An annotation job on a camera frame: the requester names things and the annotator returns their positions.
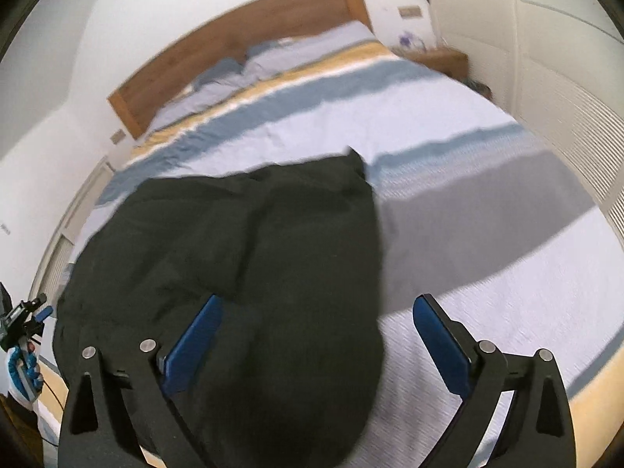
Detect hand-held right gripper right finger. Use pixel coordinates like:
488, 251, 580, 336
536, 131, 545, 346
412, 294, 576, 468

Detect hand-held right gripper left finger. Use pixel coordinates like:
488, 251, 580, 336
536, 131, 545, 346
58, 294, 225, 468

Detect black jacket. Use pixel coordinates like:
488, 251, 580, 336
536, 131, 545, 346
51, 146, 388, 468

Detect person's left hand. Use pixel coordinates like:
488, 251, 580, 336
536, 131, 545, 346
5, 341, 44, 403

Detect white panelled cabinet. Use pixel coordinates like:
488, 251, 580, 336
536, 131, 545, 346
29, 155, 115, 298

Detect striped bedspread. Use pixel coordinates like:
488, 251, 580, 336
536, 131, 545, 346
34, 41, 620, 468

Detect blue-grey pillow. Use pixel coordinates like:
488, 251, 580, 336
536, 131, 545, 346
191, 57, 245, 93

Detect wooden nightstand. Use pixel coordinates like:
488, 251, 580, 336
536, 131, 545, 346
390, 46, 470, 81

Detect white louvred wardrobe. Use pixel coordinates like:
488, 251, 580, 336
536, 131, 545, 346
422, 0, 624, 239

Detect wooden headboard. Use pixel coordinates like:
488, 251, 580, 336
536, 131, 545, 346
107, 0, 374, 140

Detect light blue pillow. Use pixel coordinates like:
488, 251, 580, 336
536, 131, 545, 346
244, 21, 377, 79

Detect black cable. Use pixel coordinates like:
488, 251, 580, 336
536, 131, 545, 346
38, 383, 69, 452

